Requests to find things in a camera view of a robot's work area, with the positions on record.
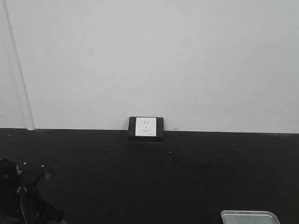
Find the metal tray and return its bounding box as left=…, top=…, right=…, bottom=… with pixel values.
left=221, top=210, right=280, bottom=224

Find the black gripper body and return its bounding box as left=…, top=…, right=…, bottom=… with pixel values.
left=0, top=159, right=64, bottom=224

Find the black white power socket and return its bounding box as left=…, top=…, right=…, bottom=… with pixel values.
left=127, top=117, right=164, bottom=142

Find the white wall conduit strip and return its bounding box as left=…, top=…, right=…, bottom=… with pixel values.
left=0, top=0, right=35, bottom=131

